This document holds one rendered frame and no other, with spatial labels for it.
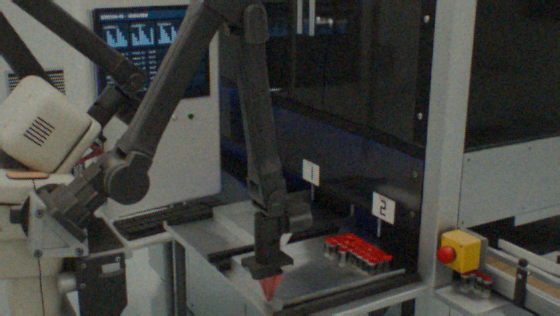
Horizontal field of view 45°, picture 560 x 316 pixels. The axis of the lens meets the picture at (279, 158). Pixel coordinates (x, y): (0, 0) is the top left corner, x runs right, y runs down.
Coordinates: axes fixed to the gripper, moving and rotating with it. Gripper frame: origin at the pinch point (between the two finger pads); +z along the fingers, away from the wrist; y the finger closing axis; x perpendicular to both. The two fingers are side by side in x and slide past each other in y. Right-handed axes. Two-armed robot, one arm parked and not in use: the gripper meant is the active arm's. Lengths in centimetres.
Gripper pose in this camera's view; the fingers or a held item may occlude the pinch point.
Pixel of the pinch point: (267, 296)
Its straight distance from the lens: 154.2
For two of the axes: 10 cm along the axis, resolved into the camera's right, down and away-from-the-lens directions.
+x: -5.0, -2.5, 8.3
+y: 8.7, -1.4, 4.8
